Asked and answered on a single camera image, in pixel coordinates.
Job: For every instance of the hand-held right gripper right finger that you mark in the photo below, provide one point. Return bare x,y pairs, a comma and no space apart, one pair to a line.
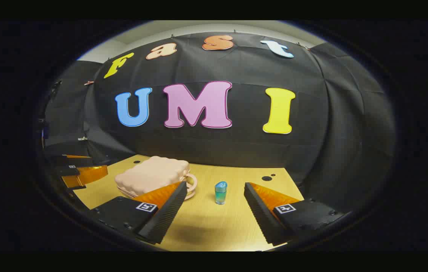
263,215

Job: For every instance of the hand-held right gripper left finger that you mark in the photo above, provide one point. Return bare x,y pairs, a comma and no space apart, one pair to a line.
161,215

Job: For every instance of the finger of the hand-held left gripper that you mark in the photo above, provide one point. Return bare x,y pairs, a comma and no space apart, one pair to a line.
85,175
72,160

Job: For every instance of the pink suitcase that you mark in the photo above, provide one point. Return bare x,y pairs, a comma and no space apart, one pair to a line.
149,173

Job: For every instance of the blue green skincare bottle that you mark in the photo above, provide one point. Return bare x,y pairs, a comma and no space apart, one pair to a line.
220,193

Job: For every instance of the black backdrop cloth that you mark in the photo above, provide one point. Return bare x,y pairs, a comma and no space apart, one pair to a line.
236,151

